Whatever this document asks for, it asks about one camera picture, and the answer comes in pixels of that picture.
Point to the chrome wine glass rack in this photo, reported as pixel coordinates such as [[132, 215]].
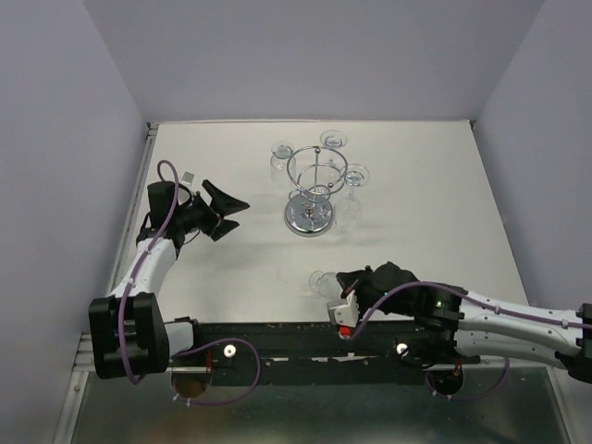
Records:
[[317, 174]]

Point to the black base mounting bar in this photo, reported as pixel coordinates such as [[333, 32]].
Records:
[[312, 353]]

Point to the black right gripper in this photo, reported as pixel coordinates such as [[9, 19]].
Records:
[[352, 278]]

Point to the clear wine glass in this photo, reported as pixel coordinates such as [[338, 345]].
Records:
[[325, 285], [333, 140], [348, 207], [280, 167]]

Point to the clear wine glass far right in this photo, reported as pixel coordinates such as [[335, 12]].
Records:
[[333, 140]]

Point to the clear wine glass far left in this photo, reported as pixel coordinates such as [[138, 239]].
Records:
[[280, 167]]

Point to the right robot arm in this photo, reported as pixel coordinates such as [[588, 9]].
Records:
[[474, 324]]

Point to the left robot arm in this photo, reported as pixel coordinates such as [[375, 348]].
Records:
[[129, 334]]

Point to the clear wine glass front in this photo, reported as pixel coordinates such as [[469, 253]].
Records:
[[325, 285]]

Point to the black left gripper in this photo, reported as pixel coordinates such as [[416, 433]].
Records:
[[223, 203]]

